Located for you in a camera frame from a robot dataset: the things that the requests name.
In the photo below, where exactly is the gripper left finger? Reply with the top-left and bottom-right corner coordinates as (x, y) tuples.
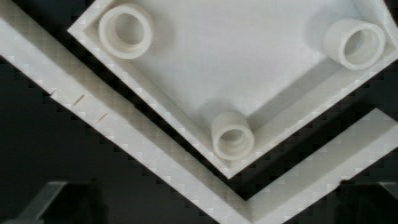
(5, 181), (101, 224)

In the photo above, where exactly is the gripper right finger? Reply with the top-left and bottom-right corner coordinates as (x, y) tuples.
(334, 181), (398, 224)

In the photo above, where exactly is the white square tabletop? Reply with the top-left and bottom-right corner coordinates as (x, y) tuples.
(69, 0), (398, 176)

